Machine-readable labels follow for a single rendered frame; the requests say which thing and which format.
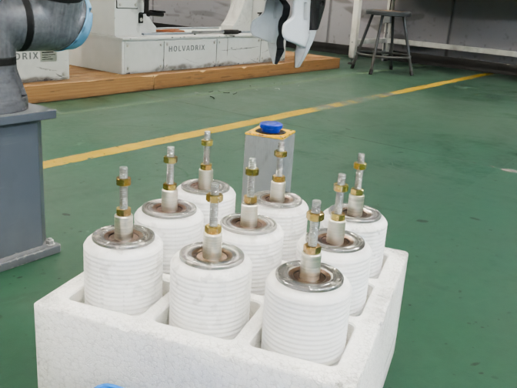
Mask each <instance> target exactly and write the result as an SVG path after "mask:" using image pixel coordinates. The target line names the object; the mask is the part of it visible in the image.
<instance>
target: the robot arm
mask: <svg viewBox="0 0 517 388"><path fill-rule="evenodd" d="M290 8H291V7H290V4H289V3H288V2H287V1H286V0H265V4H264V8H263V12H262V14H261V15H260V16H258V17H257V18H255V19H253V20H252V22H251V25H250V32H251V33H252V35H254V36H255V37H257V38H260V39H263V40H265V41H267V42H268V47H269V54H270V56H271V59H272V63H273V64H278V63H279V60H280V58H281V57H282V54H283V52H284V40H286V41H288V42H291V43H293V44H295V45H296V48H295V68H298V67H300V66H301V64H302V63H303V61H304V59H305V57H306V56H307V54H308V52H309V49H310V47H311V45H312V43H313V40H314V37H315V33H316V31H317V30H318V29H319V25H320V22H321V19H322V15H323V12H324V9H325V0H294V1H293V3H292V16H291V18H290V19H288V20H287V18H288V17H289V13H290ZM91 10H92V6H91V3H90V1H89V0H0V115H4V114H12V113H16V112H23V111H25V110H27V109H28V96H27V94H26V91H25V87H24V85H23V83H22V80H21V78H20V75H19V73H18V70H17V62H16V52H27V51H55V52H61V51H64V50H69V49H76V48H78V47H79V46H81V45H82V44H83V43H84V42H85V41H86V39H87V38H88V36H89V33H90V31H91V28H92V19H93V15H92V13H91ZM286 20H287V21H286Z"/></svg>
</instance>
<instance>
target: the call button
mask: <svg viewBox="0 0 517 388"><path fill-rule="evenodd" d="M259 127H260V128H262V131H263V132H267V133H278V132H280V129H282V123H280V122H276V121H262V122H260V126H259Z"/></svg>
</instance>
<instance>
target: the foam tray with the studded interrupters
mask: <svg viewBox="0 0 517 388"><path fill-rule="evenodd" d="M408 256H409V254H408V253H407V252H406V251H402V250H398V249H390V248H386V247H385V248H384V253H383V260H382V270H381V272H380V274H379V277H378V279H369V283H368V289H367V296H366V301H365V308H364V309H363V311H362V314H361V316H349V321H348V322H349V323H348V329H347V335H346V343H345V351H344V353H343V354H342V358H341V359H340V361H339V364H338V365H337V366H326V365H322V364H319V363H313V362H310V361H307V360H301V359H298V358H295V357H292V356H286V355H283V354H280V353H274V352H271V351H268V350H262V349H261V340H262V321H263V312H264V310H263V309H264V299H265V296H260V295H256V294H253V293H251V299H250V308H249V309H250V311H249V321H248V322H247V324H246V325H245V326H244V328H243V329H242V330H241V332H240V333H239V334H238V335H237V337H236V338H234V339H220V338H217V337H214V336H208V335H205V334H201V333H196V332H193V331H190V330H186V329H181V328H178V327H174V326H169V325H168V324H169V293H170V292H169V290H170V275H169V274H165V273H163V275H162V298H161V299H160V300H159V301H158V302H157V303H155V304H154V305H153V306H152V307H150V308H149V309H148V310H147V311H146V312H144V313H143V314H142V315H139V316H130V315H127V314H124V313H118V312H115V311H111V310H108V309H103V308H99V307H96V306H91V305H88V304H85V294H84V293H85V291H84V288H85V287H84V272H83V273H81V274H79V275H77V276H76V277H75V278H73V279H71V280H69V281H68V282H67V283H65V284H63V285H62V286H60V287H59V288H57V289H55V290H54V291H52V292H51V293H49V294H48V295H46V296H44V297H43V298H41V299H40V300H38V301H37V302H35V304H34V310H35V340H36V356H37V371H38V388H94V387H96V386H97V385H100V384H103V383H110V384H115V385H117V386H121V387H124V388H383V385H384V382H385V378H386V376H387V373H388V370H389V366H390V363H391V361H392V356H393V353H394V350H395V340H396V335H397V329H398V324H399V314H400V309H401V303H402V293H403V288H404V282H405V272H406V266H407V262H408Z"/></svg>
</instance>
